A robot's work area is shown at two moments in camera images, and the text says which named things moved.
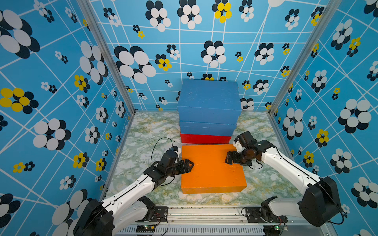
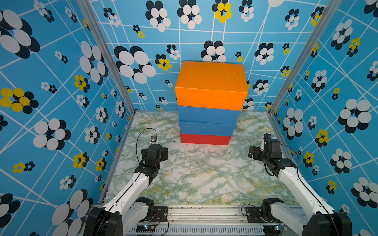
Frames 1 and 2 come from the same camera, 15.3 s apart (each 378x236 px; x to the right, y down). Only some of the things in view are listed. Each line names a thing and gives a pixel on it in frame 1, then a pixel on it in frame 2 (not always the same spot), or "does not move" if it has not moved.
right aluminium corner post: x=332 y=7 does not move
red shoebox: x=191 y=138 does not move
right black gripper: x=234 y=160 -> x=256 y=150
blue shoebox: x=212 y=128 does not move
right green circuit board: x=271 y=230 does not move
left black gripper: x=183 y=164 -> x=164 y=154
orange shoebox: x=210 y=173 -> x=211 y=85
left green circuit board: x=145 y=228 does not move
